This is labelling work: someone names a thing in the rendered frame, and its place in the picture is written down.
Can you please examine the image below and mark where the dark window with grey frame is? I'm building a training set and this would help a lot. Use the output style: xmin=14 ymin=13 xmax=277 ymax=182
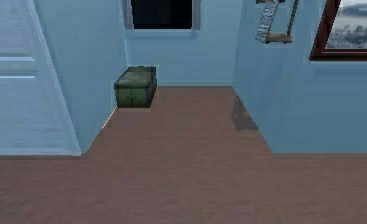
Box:
xmin=124 ymin=0 xmax=202 ymax=31

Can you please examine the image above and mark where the pale blue room door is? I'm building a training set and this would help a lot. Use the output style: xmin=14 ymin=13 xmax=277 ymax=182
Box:
xmin=0 ymin=0 xmax=83 ymax=157

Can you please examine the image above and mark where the wooden hanging wall shelf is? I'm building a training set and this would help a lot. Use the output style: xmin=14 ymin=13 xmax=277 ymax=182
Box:
xmin=254 ymin=0 xmax=300 ymax=45

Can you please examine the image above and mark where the brown framed landscape picture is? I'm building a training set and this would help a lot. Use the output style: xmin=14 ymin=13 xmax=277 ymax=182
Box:
xmin=308 ymin=0 xmax=367 ymax=62

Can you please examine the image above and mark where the green chest box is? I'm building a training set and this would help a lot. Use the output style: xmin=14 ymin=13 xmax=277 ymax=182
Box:
xmin=113 ymin=65 xmax=158 ymax=109

